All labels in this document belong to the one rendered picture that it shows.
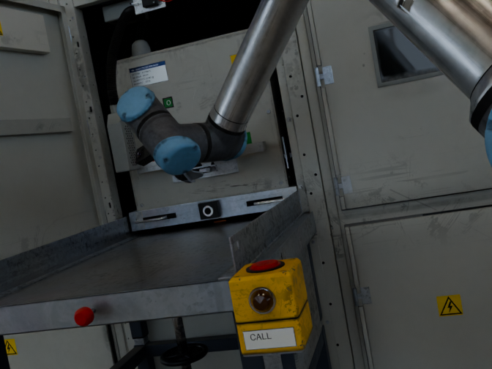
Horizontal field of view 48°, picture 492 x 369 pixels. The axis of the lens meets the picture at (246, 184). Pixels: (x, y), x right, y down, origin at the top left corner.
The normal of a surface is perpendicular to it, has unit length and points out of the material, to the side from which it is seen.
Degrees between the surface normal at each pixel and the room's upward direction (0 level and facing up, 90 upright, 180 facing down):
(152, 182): 90
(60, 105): 90
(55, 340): 90
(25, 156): 90
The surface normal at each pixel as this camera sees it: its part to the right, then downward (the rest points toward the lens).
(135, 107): -0.36, -0.46
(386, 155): -0.25, 0.11
